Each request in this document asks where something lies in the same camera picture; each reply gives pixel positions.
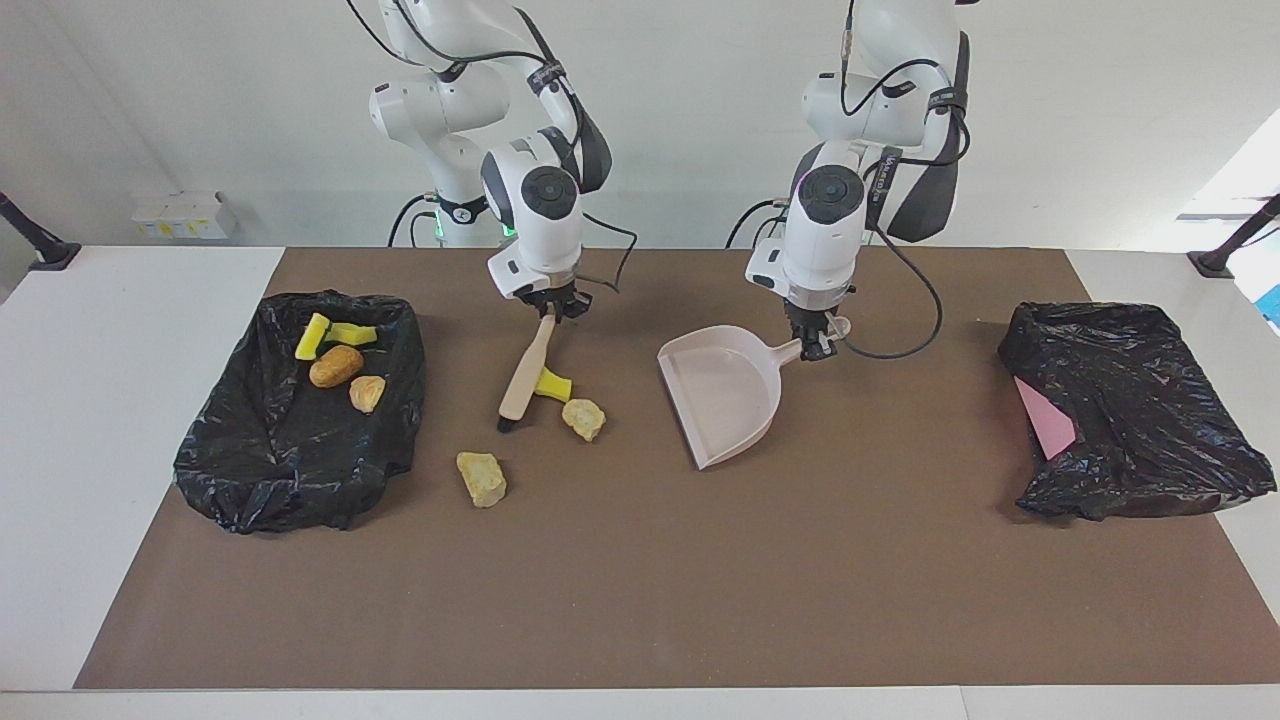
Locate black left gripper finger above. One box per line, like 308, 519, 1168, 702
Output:
795, 318, 836, 363

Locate beige brush with black bristles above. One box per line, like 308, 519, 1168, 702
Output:
497, 315, 557, 433

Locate beige plastic dustpan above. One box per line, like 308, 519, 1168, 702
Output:
657, 318, 851, 471

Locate orange-brown sponge chunk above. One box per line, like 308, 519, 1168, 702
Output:
309, 344, 366, 389

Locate pink bin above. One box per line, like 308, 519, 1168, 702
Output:
1014, 376, 1077, 461

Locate black trash bag bin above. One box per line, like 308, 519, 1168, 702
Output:
173, 291, 426, 534

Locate black bag over pink bin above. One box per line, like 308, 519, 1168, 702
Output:
998, 301, 1278, 522

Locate brown table mat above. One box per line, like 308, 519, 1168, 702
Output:
75, 247, 1280, 691

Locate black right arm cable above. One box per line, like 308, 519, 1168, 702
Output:
345, 0, 638, 293

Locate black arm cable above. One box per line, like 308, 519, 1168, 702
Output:
345, 0, 638, 293
830, 0, 971, 361

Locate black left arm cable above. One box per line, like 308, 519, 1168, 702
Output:
830, 0, 971, 361

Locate black base cable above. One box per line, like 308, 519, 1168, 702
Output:
388, 193, 441, 248

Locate white wall socket boxes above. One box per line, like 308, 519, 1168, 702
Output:
132, 192, 239, 241

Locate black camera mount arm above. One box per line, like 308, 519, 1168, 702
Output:
0, 192, 81, 271
1188, 195, 1280, 279

